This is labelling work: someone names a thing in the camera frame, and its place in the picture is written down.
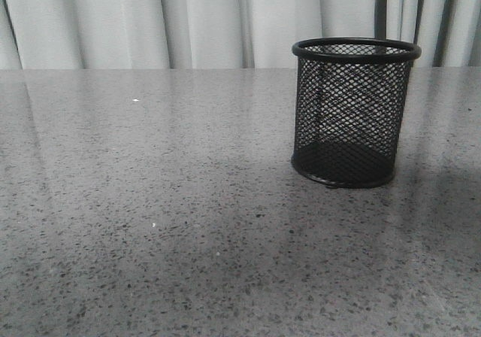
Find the black mesh pen holder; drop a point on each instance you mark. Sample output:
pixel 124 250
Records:
pixel 350 98

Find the white pleated curtain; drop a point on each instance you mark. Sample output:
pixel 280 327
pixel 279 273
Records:
pixel 75 34

